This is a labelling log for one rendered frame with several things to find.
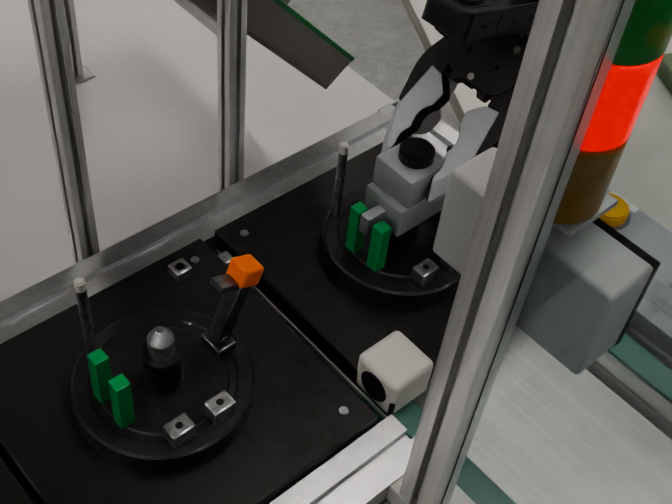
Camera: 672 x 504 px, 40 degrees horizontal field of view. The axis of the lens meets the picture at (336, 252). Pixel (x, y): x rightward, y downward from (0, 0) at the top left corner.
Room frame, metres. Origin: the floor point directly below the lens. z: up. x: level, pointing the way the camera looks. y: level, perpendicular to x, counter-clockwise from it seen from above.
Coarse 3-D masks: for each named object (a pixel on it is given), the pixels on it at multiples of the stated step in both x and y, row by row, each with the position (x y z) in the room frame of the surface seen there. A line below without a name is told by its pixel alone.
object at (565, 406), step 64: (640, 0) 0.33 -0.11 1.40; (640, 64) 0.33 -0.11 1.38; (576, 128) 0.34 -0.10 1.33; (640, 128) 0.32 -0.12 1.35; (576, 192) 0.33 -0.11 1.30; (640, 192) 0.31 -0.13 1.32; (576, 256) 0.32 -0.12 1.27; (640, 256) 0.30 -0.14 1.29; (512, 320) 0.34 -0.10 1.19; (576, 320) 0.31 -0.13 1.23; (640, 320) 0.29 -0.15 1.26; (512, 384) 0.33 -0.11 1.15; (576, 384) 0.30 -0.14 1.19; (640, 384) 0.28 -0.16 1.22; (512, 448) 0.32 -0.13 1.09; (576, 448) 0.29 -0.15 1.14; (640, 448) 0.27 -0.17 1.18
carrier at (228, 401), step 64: (192, 256) 0.55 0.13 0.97; (64, 320) 0.46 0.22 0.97; (128, 320) 0.46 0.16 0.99; (192, 320) 0.46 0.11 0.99; (256, 320) 0.49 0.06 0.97; (0, 384) 0.39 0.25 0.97; (64, 384) 0.40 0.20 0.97; (128, 384) 0.36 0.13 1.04; (192, 384) 0.40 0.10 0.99; (256, 384) 0.42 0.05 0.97; (320, 384) 0.43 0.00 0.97; (0, 448) 0.35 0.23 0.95; (64, 448) 0.35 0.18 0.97; (128, 448) 0.34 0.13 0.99; (192, 448) 0.35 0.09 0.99; (256, 448) 0.37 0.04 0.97; (320, 448) 0.37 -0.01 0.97
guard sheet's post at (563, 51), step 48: (576, 0) 0.35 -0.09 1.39; (528, 48) 0.35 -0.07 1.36; (576, 48) 0.33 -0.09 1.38; (528, 96) 0.34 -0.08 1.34; (576, 96) 0.33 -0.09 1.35; (528, 144) 0.35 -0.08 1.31; (528, 192) 0.33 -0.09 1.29; (480, 240) 0.35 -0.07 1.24; (528, 240) 0.33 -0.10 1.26; (480, 288) 0.35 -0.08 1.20; (480, 336) 0.33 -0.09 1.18; (432, 384) 0.35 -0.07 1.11; (480, 384) 0.34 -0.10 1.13; (432, 432) 0.34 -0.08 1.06; (432, 480) 0.33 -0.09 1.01
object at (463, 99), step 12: (408, 0) 1.20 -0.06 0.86; (420, 0) 1.20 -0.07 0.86; (408, 12) 1.20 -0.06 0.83; (420, 12) 1.17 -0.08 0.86; (420, 24) 1.14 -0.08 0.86; (420, 36) 1.14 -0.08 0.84; (432, 36) 1.11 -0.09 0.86; (456, 96) 0.98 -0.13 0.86; (468, 96) 0.98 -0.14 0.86; (456, 108) 0.98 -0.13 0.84; (468, 108) 0.96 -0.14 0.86
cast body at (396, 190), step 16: (400, 144) 0.59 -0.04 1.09; (416, 144) 0.59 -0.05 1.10; (384, 160) 0.58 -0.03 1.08; (400, 160) 0.58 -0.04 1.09; (416, 160) 0.58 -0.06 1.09; (432, 160) 0.58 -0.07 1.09; (384, 176) 0.58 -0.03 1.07; (400, 176) 0.57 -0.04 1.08; (416, 176) 0.57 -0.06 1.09; (368, 192) 0.58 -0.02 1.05; (384, 192) 0.58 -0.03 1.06; (400, 192) 0.56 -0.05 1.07; (416, 192) 0.56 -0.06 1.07; (384, 208) 0.57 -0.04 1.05; (400, 208) 0.56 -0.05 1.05; (416, 208) 0.57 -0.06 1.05; (432, 208) 0.58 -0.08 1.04; (368, 224) 0.55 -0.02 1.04; (400, 224) 0.55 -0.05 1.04; (416, 224) 0.57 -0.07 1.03
